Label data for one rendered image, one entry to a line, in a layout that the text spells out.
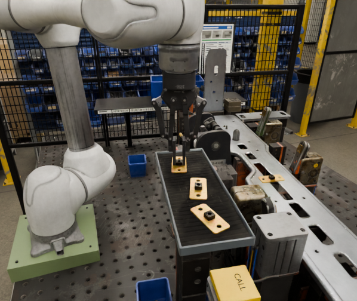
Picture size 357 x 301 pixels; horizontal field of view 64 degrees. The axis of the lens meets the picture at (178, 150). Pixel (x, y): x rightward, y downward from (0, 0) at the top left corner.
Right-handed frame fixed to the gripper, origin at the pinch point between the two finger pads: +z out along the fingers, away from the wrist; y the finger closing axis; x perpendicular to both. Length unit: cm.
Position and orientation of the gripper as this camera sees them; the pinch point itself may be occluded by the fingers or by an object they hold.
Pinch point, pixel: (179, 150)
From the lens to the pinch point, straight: 73.0
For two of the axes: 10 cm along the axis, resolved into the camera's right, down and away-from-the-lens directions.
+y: 10.0, 0.0, -0.1
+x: 0.0, -4.5, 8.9
